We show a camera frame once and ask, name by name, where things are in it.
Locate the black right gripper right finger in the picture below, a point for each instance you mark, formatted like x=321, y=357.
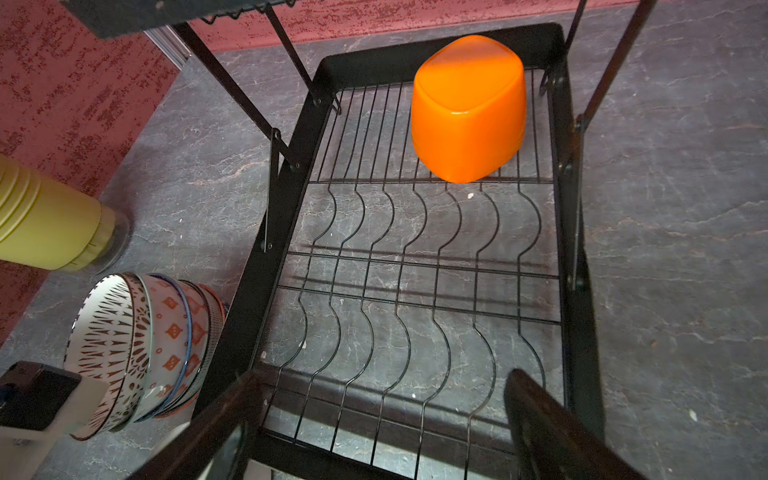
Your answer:
x=550, y=443

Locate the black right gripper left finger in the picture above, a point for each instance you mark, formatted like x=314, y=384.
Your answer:
x=218, y=443

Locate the orange plastic bowl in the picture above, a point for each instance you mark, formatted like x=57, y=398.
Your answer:
x=469, y=109

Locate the patterned bowl stack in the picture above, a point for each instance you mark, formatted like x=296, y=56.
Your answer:
x=150, y=339

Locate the yellow-green pen cup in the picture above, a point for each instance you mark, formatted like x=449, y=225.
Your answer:
x=48, y=225

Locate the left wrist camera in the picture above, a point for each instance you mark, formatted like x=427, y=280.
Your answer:
x=40, y=404

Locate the black wire dish rack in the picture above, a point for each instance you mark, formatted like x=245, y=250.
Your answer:
x=383, y=307

